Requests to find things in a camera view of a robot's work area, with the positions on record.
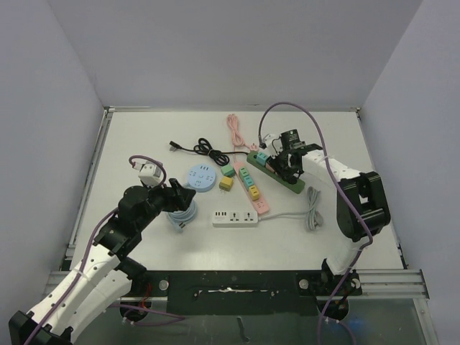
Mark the teal USB charger plug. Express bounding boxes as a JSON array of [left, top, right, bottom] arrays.
[[243, 175, 254, 187]]

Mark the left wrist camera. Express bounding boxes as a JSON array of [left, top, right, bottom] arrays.
[[138, 163, 162, 188]]

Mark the pink power strip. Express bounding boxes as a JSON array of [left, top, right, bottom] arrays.
[[233, 162, 270, 215]]

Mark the yellow USB charger plug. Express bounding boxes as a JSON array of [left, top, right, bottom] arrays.
[[218, 176, 234, 191]]

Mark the green power strip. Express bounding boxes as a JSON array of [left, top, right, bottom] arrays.
[[246, 151, 305, 194]]

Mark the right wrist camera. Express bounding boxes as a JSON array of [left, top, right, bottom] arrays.
[[259, 134, 282, 155]]

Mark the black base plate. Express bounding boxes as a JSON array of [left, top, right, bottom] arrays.
[[126, 270, 362, 316]]

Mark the black coiled cable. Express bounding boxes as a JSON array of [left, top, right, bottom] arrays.
[[167, 139, 249, 168]]

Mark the pink cable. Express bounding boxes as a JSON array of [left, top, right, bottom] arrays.
[[226, 114, 260, 165]]

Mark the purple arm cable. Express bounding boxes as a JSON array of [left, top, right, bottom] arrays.
[[257, 102, 374, 345], [21, 155, 188, 345]]

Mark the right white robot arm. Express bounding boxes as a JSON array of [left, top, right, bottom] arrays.
[[262, 129, 391, 294]]

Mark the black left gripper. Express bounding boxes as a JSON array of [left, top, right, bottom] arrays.
[[137, 178, 195, 231]]

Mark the grey coiled cable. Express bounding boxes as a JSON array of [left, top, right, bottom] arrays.
[[258, 186, 326, 233]]

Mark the coiled light blue cable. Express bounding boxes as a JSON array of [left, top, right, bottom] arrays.
[[164, 199, 198, 234]]

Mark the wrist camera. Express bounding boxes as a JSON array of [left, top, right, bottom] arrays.
[[138, 163, 162, 188], [259, 134, 282, 155]]

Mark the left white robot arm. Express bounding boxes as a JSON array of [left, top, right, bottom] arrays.
[[9, 178, 196, 344]]

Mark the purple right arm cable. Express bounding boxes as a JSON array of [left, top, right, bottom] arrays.
[[257, 102, 374, 345]]

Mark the round blue power strip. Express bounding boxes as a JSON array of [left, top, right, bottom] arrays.
[[186, 164, 216, 193]]

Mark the white power strip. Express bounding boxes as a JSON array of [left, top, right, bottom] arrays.
[[212, 211, 259, 229]]

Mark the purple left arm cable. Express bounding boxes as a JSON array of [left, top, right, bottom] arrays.
[[21, 155, 188, 345]]

